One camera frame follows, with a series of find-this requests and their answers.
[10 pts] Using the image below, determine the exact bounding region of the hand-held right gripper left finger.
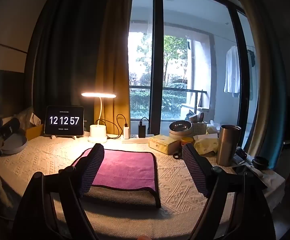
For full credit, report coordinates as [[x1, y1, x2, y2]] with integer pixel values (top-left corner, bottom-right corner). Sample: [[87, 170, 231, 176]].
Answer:
[[12, 143, 105, 240]]

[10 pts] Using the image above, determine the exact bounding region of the black window frame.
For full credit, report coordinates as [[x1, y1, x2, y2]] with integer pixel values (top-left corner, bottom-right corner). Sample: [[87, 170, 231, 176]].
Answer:
[[130, 0, 253, 153]]

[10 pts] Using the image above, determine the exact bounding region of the white plastic basket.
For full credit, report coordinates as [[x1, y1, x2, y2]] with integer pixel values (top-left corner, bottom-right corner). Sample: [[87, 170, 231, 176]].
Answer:
[[189, 120, 208, 137]]

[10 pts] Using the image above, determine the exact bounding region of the brown cardboard box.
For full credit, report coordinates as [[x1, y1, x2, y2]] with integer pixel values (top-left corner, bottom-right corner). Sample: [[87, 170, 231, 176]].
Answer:
[[25, 123, 45, 141]]

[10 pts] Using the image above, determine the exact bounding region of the white bowl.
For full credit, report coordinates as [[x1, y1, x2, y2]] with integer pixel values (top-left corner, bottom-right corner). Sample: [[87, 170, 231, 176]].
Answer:
[[169, 129, 193, 140]]

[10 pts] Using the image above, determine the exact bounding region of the white tablet stand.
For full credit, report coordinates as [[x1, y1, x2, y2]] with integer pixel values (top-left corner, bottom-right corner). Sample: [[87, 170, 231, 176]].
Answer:
[[50, 134, 77, 140]]

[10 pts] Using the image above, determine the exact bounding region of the yellow tissue packet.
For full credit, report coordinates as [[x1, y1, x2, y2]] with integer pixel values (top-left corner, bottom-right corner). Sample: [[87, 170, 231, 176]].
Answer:
[[193, 133, 219, 155]]

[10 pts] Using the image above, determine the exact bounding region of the teal curtain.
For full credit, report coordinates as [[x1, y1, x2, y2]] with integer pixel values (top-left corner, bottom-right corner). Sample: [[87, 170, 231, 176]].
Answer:
[[255, 0, 288, 173]]

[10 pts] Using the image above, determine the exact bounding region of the purple towel with grey underside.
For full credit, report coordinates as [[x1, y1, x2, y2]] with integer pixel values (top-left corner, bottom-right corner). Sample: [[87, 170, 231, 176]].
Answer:
[[71, 148, 162, 208]]

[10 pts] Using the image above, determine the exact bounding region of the white desk lamp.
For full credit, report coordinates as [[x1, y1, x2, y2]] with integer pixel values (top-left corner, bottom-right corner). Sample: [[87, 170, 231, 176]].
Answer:
[[81, 92, 117, 143]]

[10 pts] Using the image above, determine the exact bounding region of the steel tumbler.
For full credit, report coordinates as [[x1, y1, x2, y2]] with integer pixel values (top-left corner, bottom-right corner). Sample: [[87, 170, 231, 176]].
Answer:
[[216, 124, 242, 167]]

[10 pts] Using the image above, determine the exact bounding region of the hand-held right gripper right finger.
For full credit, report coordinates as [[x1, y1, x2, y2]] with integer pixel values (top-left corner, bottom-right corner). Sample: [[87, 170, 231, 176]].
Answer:
[[182, 143, 277, 240]]

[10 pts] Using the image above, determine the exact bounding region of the white knitted tablecloth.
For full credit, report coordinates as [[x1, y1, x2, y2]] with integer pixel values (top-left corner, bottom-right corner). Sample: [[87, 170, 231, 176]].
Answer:
[[0, 134, 286, 233]]

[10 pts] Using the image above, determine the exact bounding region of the yellow tissue box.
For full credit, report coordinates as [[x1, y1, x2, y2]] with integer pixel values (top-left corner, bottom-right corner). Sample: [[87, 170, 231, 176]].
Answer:
[[148, 134, 181, 155]]

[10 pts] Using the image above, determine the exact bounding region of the white power strip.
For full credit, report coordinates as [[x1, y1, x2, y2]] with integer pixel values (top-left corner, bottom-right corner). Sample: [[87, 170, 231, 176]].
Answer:
[[121, 134, 155, 144]]

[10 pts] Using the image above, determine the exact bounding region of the balcony railing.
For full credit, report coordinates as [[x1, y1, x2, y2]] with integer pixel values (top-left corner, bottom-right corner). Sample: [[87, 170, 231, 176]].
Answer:
[[129, 85, 208, 115]]

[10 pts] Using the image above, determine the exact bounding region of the clear plastic bag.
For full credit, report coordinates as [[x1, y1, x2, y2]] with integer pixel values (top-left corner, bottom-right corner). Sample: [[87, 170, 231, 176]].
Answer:
[[17, 106, 42, 130]]

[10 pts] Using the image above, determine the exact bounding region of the dark green curtain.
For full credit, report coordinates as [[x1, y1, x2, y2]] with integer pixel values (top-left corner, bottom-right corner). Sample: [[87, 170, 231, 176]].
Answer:
[[25, 0, 115, 133]]

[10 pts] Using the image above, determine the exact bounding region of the mustard yellow curtain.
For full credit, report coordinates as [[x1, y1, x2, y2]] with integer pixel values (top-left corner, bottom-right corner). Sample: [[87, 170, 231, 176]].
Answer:
[[94, 0, 135, 135]]

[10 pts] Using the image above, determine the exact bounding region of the steel bowl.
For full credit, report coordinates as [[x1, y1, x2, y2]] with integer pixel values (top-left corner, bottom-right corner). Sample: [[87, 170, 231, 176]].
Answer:
[[169, 120, 192, 132]]

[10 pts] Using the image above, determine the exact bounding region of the white hanging shirt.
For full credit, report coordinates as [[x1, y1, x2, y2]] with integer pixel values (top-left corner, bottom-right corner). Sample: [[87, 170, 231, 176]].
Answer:
[[223, 45, 241, 98]]

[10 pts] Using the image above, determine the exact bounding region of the black charging cable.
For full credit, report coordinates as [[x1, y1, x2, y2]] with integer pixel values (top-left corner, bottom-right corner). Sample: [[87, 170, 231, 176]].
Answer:
[[95, 114, 150, 139]]

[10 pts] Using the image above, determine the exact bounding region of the white cloth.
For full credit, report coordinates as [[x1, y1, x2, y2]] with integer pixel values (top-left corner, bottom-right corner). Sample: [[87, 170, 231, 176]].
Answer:
[[256, 169, 286, 198]]

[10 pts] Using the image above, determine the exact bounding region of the dark hanging garment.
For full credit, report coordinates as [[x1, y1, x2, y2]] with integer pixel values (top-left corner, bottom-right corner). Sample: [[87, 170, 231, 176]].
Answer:
[[247, 49, 257, 67]]

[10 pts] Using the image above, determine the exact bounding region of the grey round tin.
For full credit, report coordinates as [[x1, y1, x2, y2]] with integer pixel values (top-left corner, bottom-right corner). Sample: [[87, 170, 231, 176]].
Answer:
[[0, 132, 27, 155]]

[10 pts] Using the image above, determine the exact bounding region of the tablet showing clock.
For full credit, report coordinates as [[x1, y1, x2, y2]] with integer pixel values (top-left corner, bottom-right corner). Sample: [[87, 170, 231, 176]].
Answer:
[[44, 105, 85, 135]]

